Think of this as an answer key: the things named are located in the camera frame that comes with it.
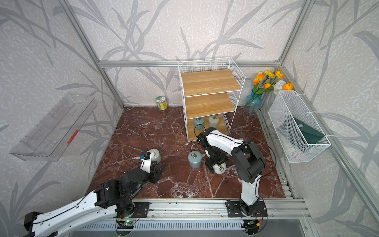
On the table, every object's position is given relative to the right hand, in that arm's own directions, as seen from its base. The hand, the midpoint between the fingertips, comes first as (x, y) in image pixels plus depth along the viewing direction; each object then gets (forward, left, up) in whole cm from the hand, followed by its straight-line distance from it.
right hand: (219, 168), depth 82 cm
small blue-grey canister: (+31, +11, +2) cm, 33 cm away
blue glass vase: (+48, -30, +5) cm, 56 cm away
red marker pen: (+5, +68, +27) cm, 73 cm away
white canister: (-2, 0, +6) cm, 6 cm away
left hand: (-2, +29, +10) cm, 31 cm away
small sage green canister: (+33, +1, +2) cm, 33 cm away
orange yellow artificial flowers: (+53, -36, +22) cm, 68 cm away
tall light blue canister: (+4, +14, +4) cm, 15 cm away
